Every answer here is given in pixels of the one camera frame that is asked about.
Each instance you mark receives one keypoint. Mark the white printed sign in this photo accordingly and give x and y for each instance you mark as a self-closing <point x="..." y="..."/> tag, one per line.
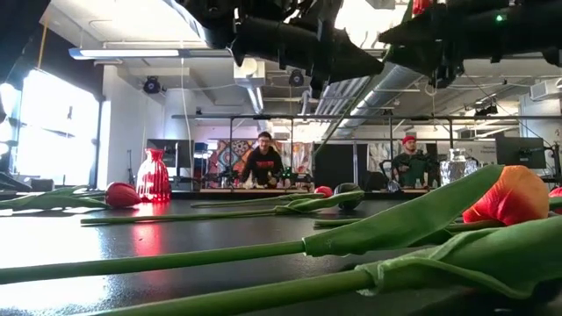
<point x="480" y="151"/>

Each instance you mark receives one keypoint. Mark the distant wooden table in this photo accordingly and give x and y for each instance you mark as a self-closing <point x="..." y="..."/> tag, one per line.
<point x="254" y="191"/>

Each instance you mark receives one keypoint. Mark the silver ventilation duct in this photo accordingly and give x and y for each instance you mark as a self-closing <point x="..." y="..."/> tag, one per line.
<point x="386" y="92"/>

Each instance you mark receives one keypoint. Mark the black partition panel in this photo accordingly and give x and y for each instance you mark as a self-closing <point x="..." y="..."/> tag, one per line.
<point x="340" y="167"/>

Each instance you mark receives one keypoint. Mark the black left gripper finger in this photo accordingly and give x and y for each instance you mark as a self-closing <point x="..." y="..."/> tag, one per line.
<point x="347" y="68"/>
<point x="347" y="46"/>

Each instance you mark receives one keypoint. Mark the colourful patchwork quilt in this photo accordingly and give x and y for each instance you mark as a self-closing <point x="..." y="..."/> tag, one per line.
<point x="228" y="155"/>

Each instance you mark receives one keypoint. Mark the black computer monitor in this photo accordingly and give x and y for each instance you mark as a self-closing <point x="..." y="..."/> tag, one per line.
<point x="177" y="153"/>
<point x="520" y="151"/>

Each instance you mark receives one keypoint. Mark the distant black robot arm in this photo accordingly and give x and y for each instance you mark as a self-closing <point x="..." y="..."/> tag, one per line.
<point x="226" y="177"/>
<point x="292" y="175"/>

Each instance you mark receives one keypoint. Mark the bright window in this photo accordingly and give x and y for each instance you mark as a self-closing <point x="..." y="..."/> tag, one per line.
<point x="57" y="131"/>

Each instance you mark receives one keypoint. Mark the black track light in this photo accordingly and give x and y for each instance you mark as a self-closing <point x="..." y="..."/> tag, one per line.
<point x="485" y="109"/>

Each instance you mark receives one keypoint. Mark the aluminium beam with light strip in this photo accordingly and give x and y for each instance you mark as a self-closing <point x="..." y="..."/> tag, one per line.
<point x="131" y="53"/>

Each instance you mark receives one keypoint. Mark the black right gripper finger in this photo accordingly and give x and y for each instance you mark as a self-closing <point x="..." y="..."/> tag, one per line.
<point x="421" y="59"/>
<point x="417" y="30"/>

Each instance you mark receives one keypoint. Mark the clear dimpled glass vase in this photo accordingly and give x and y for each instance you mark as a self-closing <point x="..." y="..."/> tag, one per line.
<point x="456" y="167"/>

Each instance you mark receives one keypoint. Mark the orange floral cloth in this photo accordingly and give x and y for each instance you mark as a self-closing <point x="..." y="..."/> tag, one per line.
<point x="300" y="158"/>

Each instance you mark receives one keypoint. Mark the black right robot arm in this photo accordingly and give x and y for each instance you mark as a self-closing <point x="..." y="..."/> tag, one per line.
<point x="527" y="30"/>

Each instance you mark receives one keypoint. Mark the white ceiling unit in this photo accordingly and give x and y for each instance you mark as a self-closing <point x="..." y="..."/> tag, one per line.
<point x="249" y="74"/>

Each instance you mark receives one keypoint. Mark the red artificial tulip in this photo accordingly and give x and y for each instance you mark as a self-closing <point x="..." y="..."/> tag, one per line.
<point x="324" y="191"/>
<point x="123" y="195"/>

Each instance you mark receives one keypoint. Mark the distant black metal frame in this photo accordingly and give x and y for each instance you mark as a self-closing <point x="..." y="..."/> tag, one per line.
<point x="263" y="117"/>

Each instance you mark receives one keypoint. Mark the person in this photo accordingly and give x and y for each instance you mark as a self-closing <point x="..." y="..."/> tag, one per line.
<point x="410" y="169"/>
<point x="263" y="164"/>

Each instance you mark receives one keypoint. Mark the white air conditioner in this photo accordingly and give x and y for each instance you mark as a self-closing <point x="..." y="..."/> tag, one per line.
<point x="544" y="89"/>

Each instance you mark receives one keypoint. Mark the red ribbed glass vase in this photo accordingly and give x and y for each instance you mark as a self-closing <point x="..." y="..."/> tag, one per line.
<point x="153" y="180"/>

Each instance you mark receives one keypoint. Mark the black table mat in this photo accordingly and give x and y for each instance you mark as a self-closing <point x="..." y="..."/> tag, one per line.
<point x="219" y="234"/>

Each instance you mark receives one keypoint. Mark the white leaf print cloth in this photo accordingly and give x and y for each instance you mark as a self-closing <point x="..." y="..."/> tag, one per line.
<point x="377" y="155"/>

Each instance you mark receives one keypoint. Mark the green tulip stem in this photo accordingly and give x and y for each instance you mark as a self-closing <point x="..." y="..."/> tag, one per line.
<point x="483" y="259"/>

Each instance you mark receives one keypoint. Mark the small grey box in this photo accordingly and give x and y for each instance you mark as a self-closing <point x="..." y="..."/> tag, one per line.
<point x="42" y="184"/>

